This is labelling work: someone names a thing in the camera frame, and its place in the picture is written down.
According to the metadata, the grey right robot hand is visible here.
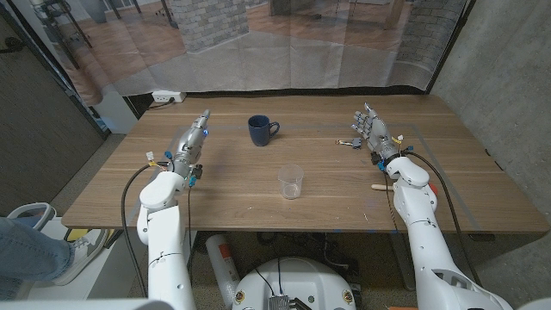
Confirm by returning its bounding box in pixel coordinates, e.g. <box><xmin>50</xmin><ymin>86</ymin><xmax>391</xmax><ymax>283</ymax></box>
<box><xmin>350</xmin><ymin>102</ymin><xmax>401</xmax><ymax>163</ymax></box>

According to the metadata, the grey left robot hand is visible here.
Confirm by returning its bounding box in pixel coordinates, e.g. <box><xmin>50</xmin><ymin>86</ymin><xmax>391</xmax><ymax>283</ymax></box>
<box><xmin>171</xmin><ymin>108</ymin><xmax>212</xmax><ymax>180</ymax></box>

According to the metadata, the clear plastic cup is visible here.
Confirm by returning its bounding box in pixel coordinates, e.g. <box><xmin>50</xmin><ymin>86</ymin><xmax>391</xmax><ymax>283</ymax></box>
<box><xmin>277</xmin><ymin>164</ymin><xmax>305</xmax><ymax>201</ymax></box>

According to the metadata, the wooden maraca with red-green head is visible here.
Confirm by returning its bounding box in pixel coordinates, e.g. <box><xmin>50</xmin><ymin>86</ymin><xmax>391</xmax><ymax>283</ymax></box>
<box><xmin>370</xmin><ymin>182</ymin><xmax>439</xmax><ymax>197</ymax></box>

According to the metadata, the white power strip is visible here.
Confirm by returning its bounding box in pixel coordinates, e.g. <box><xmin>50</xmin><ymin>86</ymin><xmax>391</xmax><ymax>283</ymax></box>
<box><xmin>151</xmin><ymin>90</ymin><xmax>188</xmax><ymax>104</ymax></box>

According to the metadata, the navy blue mug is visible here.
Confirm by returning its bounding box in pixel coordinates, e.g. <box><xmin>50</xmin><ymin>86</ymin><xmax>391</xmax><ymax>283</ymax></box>
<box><xmin>247</xmin><ymin>115</ymin><xmax>281</xmax><ymax>147</ymax></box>

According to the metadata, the white cylinder with orange label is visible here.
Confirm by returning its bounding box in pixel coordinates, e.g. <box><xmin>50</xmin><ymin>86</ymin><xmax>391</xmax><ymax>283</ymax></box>
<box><xmin>205</xmin><ymin>233</ymin><xmax>241</xmax><ymax>298</ymax></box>

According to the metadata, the printed room backdrop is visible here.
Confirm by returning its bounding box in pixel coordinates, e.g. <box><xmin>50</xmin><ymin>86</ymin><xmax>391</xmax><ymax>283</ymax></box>
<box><xmin>8</xmin><ymin>0</ymin><xmax>470</xmax><ymax>107</ymax></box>

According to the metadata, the white sneaker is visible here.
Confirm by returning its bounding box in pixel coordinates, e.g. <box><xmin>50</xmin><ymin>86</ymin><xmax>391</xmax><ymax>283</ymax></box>
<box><xmin>51</xmin><ymin>227</ymin><xmax>108</xmax><ymax>287</ymax></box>

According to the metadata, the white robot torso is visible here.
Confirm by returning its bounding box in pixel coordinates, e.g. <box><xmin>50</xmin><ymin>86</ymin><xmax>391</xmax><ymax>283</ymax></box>
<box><xmin>231</xmin><ymin>257</ymin><xmax>357</xmax><ymax>310</ymax></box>

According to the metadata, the person's leg in jeans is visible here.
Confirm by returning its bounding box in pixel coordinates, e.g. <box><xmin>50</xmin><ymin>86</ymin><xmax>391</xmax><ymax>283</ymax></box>
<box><xmin>0</xmin><ymin>216</ymin><xmax>77</xmax><ymax>301</ymax></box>

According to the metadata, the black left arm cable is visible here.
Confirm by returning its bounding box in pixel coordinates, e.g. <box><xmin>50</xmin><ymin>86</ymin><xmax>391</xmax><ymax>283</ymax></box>
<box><xmin>121</xmin><ymin>162</ymin><xmax>152</xmax><ymax>298</ymax></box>

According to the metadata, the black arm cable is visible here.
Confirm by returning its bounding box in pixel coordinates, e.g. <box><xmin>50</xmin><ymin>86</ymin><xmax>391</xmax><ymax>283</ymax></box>
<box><xmin>402</xmin><ymin>150</ymin><xmax>483</xmax><ymax>288</ymax></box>
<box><xmin>121</xmin><ymin>162</ymin><xmax>152</xmax><ymax>298</ymax></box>

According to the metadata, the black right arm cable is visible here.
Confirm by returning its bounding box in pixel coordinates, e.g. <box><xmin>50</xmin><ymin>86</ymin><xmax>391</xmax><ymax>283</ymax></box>
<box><xmin>402</xmin><ymin>150</ymin><xmax>483</xmax><ymax>288</ymax></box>

